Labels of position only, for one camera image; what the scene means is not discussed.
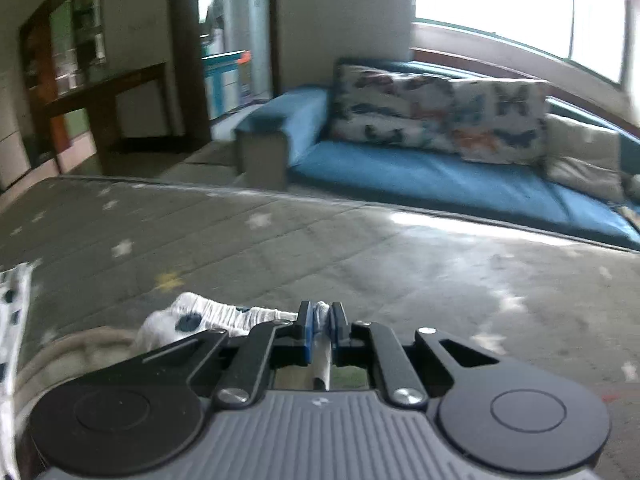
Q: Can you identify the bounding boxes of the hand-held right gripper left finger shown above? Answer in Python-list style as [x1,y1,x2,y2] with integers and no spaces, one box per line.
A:
[132,301,317,409]

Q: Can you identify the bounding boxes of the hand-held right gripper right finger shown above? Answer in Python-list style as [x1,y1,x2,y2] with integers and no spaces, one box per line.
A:
[330,302,501,407]

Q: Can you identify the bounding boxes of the white dotted garment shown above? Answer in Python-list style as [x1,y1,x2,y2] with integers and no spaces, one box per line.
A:
[0,262,333,480]

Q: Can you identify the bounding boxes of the grey star quilted tablecloth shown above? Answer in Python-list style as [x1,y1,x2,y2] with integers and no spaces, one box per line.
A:
[0,176,640,480]

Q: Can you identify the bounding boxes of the blue sofa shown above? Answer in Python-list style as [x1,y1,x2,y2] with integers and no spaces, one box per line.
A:
[235,60,640,252]

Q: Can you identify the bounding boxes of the large butterfly print cushion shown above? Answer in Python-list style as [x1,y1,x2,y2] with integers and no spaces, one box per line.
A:
[330,62,457,153]

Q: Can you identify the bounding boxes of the blue and white cabinet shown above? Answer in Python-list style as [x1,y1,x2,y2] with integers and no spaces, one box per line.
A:
[202,50,253,118]

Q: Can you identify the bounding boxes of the small butterfly print cushion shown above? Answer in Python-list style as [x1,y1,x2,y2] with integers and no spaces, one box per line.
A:
[450,79,548,166]

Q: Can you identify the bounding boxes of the beige cushion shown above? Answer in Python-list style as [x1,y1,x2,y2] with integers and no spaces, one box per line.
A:
[542,114,623,201]

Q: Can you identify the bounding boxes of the dark wooden console table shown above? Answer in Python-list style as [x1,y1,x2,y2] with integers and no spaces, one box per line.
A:
[42,62,168,173]

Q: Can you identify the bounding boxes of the white refrigerator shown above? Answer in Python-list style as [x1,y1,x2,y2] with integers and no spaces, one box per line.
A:
[0,70,31,188]

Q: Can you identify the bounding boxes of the dark wooden shelf cabinet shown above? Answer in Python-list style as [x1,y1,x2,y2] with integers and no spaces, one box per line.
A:
[19,0,106,161]

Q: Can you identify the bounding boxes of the green kitchen cabinet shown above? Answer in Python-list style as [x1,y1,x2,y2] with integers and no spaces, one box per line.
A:
[50,0,76,61]

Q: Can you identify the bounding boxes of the dark wooden door frame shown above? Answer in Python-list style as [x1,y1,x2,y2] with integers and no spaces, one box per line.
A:
[167,0,281,146]

